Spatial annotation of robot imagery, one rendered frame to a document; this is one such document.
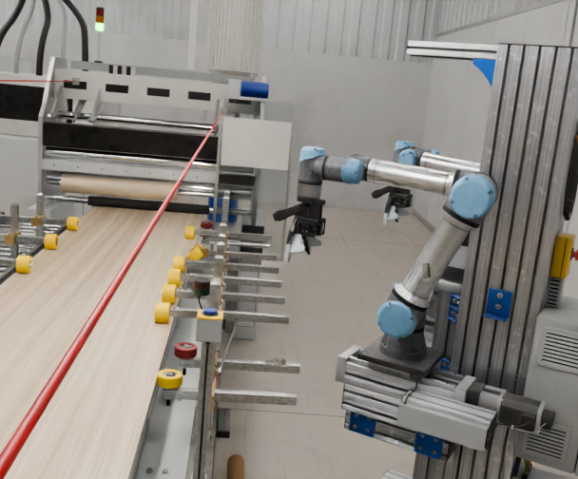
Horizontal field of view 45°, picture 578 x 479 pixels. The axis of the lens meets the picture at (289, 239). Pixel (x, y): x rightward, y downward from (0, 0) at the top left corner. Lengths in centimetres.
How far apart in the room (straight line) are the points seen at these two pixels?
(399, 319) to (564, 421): 62
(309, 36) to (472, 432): 956
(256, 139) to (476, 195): 305
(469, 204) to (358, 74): 939
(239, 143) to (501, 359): 296
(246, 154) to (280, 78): 640
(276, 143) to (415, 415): 304
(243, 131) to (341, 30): 660
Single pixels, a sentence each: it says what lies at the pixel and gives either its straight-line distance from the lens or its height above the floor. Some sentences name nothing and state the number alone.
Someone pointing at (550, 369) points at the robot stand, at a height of 108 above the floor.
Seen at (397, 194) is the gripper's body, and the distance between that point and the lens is 290.
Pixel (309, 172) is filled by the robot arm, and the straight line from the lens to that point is 211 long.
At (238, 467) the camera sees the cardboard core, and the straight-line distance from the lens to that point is 346.
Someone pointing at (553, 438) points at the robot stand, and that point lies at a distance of 238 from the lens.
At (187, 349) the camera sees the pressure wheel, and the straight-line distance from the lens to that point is 252.
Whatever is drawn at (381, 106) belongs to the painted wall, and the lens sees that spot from 1136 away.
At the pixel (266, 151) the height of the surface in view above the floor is 139.
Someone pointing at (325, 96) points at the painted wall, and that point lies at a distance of 1125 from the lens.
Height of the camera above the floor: 184
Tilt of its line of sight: 12 degrees down
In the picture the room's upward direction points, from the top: 5 degrees clockwise
